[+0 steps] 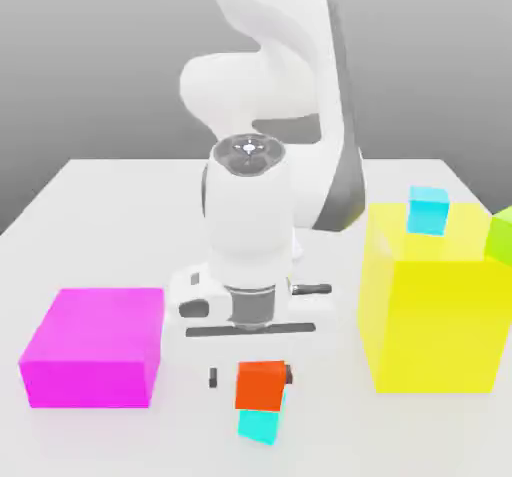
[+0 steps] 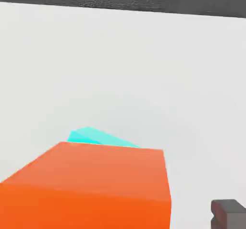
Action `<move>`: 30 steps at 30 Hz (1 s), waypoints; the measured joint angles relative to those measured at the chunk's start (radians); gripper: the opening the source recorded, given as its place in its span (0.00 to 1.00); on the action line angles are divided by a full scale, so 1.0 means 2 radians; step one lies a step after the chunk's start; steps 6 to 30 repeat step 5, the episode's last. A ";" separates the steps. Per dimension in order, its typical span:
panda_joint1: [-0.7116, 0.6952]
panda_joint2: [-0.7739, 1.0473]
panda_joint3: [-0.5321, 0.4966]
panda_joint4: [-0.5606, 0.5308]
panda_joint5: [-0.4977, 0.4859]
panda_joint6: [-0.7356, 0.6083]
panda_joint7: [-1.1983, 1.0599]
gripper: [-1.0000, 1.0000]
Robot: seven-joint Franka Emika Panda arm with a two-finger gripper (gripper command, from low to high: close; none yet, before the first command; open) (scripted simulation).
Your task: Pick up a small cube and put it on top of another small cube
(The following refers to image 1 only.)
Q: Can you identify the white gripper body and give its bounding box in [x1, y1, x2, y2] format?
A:
[183, 320, 320, 360]

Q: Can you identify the small orange cube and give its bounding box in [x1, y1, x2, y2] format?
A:
[234, 360, 288, 413]

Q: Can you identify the small turquoise cube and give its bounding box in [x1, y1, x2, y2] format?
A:
[237, 391, 288, 447]

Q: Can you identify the small sky blue cube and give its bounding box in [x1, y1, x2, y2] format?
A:
[406, 185, 451, 237]

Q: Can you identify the small lime green cube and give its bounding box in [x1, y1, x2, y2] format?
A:
[484, 205, 512, 269]

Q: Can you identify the large magenta box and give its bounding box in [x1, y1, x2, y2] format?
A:
[17, 287, 166, 410]

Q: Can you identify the large yellow box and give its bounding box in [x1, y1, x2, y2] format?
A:
[356, 202, 512, 395]

